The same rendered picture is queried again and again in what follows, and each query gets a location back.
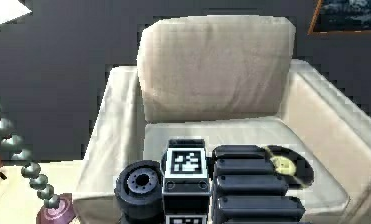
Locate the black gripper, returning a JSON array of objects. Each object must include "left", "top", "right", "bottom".
[{"left": 114, "top": 159, "right": 165, "bottom": 224}]

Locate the grey beaded floor lamp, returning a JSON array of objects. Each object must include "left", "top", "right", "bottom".
[{"left": 0, "top": 98, "right": 77, "bottom": 224}]

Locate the beige armchair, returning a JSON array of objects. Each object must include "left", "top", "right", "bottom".
[{"left": 72, "top": 14, "right": 371, "bottom": 224}]

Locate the white lamp shade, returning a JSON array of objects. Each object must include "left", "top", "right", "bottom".
[{"left": 0, "top": 0, "right": 33, "bottom": 29}]

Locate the framed dark picture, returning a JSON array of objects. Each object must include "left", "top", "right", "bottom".
[{"left": 307, "top": 0, "right": 371, "bottom": 36}]

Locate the black vinyl record yellow label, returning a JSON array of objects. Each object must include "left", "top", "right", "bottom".
[{"left": 262, "top": 144, "right": 316, "bottom": 190}]

